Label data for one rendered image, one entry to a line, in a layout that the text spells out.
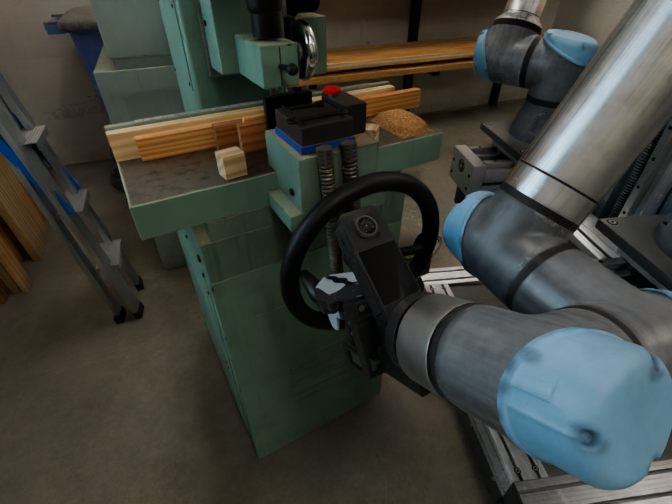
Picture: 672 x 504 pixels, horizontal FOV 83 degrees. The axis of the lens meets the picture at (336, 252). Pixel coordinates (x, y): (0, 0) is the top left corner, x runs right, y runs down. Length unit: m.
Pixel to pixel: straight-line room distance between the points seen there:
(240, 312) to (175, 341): 0.86
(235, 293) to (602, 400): 0.65
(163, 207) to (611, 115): 0.55
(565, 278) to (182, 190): 0.53
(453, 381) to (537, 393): 0.06
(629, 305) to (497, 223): 0.11
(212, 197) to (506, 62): 0.77
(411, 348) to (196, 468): 1.12
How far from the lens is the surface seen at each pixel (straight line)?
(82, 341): 1.82
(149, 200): 0.64
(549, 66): 1.07
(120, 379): 1.62
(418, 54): 3.16
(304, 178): 0.57
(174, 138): 0.77
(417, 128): 0.83
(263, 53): 0.73
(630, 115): 0.37
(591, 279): 0.34
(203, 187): 0.64
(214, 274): 0.73
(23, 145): 1.48
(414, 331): 0.29
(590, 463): 0.23
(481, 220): 0.38
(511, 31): 1.12
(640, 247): 0.78
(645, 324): 0.31
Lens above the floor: 1.19
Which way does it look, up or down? 38 degrees down
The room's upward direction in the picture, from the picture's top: straight up
